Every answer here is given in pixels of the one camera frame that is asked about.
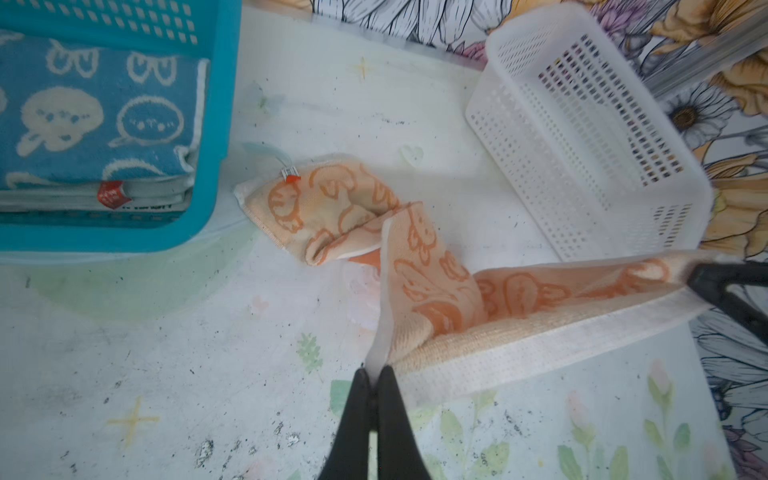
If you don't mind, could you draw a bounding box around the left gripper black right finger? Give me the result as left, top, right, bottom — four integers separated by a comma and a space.
376, 365, 431, 480

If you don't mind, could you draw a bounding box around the orange patterned towel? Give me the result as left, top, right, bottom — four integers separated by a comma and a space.
234, 156, 736, 407

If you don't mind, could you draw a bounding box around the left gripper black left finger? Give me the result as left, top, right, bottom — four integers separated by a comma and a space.
318, 368, 378, 480

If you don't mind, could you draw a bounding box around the blue patterned towel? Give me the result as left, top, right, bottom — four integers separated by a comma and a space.
1, 30, 209, 208

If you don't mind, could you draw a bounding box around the right aluminium frame post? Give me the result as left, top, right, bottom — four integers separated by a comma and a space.
644, 9, 767, 98

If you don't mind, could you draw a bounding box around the teal plastic basket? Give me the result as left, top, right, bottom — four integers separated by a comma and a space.
1, 1, 242, 253

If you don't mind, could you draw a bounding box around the white plastic basket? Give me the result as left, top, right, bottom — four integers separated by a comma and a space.
465, 3, 714, 262

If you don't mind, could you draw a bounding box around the striped lettered towel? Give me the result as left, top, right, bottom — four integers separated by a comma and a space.
1, 190, 192, 228

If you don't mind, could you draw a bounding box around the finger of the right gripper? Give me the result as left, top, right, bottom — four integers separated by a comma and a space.
687, 262, 767, 345

